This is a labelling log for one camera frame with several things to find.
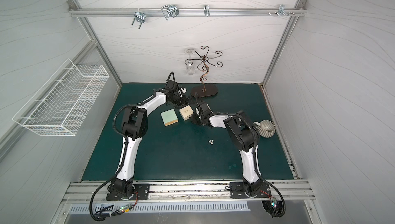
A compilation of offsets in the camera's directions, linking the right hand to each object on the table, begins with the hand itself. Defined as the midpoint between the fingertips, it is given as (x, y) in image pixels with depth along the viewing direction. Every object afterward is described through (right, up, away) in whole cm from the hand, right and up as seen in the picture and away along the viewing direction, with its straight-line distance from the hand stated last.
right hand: (191, 118), depth 100 cm
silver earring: (+13, -13, -9) cm, 20 cm away
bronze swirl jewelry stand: (+9, +19, +15) cm, 26 cm away
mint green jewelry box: (-14, +1, -2) cm, 14 cm away
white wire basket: (-57, +10, -33) cm, 66 cm away
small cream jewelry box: (-3, +4, +1) cm, 5 cm away
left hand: (0, +9, +1) cm, 9 cm away
